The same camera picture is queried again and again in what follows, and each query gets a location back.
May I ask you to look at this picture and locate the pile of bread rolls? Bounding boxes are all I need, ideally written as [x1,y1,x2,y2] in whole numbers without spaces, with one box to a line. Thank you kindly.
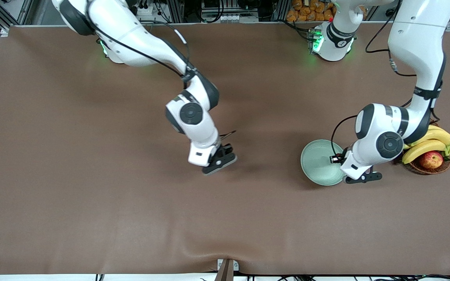
[286,0,337,22]

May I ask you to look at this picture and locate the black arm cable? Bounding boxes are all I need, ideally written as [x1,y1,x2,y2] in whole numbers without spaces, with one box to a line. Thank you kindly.
[86,16,237,139]
[330,0,419,157]

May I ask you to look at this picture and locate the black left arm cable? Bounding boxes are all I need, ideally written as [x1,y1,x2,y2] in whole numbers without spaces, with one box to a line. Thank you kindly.
[330,0,419,157]

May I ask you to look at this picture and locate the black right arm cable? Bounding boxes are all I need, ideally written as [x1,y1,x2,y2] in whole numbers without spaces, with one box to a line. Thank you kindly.
[86,16,237,139]

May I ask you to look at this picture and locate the brown table mat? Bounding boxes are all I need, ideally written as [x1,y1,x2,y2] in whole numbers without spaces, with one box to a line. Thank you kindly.
[0,21,450,276]

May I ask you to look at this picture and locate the metal table clamp bracket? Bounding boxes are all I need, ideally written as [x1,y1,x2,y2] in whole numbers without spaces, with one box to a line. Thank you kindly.
[217,258,239,281]

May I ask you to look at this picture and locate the pale green round plate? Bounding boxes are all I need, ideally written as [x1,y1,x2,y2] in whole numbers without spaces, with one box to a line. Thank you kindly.
[300,139,346,187]

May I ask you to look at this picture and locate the white power strip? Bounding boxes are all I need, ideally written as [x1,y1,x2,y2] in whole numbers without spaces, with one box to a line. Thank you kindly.
[135,2,159,17]

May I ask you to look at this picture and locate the brown wicker basket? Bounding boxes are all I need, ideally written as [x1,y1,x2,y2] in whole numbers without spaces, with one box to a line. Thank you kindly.
[403,119,450,175]

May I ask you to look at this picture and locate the red apple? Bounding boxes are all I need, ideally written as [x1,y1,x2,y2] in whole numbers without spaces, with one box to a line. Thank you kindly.
[419,151,444,169]

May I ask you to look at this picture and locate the aluminium frame post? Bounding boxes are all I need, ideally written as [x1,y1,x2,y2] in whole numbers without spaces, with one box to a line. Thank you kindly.
[166,0,184,23]
[272,0,290,22]

